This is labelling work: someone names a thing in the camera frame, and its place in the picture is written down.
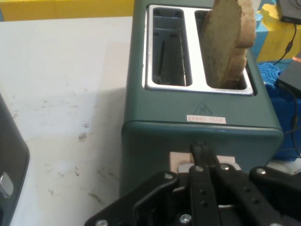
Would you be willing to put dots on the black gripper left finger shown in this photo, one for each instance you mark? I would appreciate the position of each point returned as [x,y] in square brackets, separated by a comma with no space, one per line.
[152,202]

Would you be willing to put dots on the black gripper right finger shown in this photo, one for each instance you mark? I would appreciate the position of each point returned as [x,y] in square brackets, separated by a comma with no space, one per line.
[254,202]

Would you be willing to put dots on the cream and silver toaster lever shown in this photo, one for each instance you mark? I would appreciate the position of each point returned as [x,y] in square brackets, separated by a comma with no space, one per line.
[179,160]

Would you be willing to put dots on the dark green two-slot toaster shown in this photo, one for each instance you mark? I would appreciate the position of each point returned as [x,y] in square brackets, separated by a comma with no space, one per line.
[160,131]

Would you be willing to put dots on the blue foam mat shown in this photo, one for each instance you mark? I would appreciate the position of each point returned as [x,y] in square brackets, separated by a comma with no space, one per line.
[282,113]

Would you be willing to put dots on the flat black device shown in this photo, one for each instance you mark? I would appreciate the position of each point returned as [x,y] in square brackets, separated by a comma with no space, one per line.
[292,76]

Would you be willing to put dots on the dark grey appliance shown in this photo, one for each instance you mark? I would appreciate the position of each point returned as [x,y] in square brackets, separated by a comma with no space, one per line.
[11,146]

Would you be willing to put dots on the brown bread slice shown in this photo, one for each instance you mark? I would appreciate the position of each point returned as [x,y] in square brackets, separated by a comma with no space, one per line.
[221,47]

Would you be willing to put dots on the black box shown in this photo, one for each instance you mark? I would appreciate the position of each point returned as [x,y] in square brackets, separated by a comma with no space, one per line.
[290,10]

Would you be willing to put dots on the yellow corrugated board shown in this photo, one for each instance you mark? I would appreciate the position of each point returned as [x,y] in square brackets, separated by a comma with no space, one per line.
[58,9]

